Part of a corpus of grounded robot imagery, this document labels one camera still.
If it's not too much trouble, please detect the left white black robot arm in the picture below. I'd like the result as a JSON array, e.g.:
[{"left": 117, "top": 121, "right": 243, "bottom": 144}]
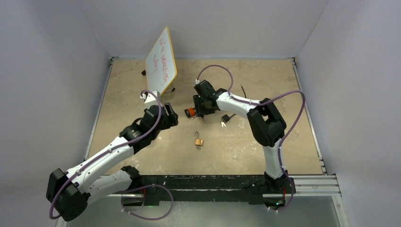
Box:
[{"left": 45, "top": 103, "right": 178, "bottom": 221}]

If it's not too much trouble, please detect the yellow framed whiteboard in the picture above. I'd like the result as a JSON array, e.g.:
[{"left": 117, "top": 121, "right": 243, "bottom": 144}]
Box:
[{"left": 145, "top": 26, "right": 177, "bottom": 94}]

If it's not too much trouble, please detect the orange black padlock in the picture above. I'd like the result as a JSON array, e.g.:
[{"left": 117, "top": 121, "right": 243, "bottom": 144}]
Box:
[{"left": 184, "top": 108, "right": 196, "bottom": 118}]

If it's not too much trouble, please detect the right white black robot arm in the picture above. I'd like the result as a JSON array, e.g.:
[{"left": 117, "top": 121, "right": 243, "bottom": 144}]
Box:
[{"left": 193, "top": 80, "right": 288, "bottom": 192}]

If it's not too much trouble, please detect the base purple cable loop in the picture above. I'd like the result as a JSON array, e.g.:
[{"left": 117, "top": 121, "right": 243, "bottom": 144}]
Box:
[{"left": 117, "top": 184, "right": 174, "bottom": 221}]

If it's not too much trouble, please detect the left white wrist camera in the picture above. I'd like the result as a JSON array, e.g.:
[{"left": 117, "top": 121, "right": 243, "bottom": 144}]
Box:
[{"left": 140, "top": 91, "right": 160, "bottom": 109}]

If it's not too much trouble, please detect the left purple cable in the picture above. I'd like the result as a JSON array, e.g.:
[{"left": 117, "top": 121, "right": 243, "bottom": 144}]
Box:
[{"left": 49, "top": 90, "right": 164, "bottom": 220}]

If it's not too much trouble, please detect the black cable padlock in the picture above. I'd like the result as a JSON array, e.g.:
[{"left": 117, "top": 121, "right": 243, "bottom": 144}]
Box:
[{"left": 220, "top": 85, "right": 247, "bottom": 123}]

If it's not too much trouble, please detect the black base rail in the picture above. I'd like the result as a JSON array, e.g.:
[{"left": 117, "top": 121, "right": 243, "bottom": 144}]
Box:
[{"left": 122, "top": 175, "right": 296, "bottom": 210}]

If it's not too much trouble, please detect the brass padlock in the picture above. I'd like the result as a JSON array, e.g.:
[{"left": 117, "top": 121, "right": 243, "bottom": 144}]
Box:
[{"left": 194, "top": 131, "right": 204, "bottom": 147}]

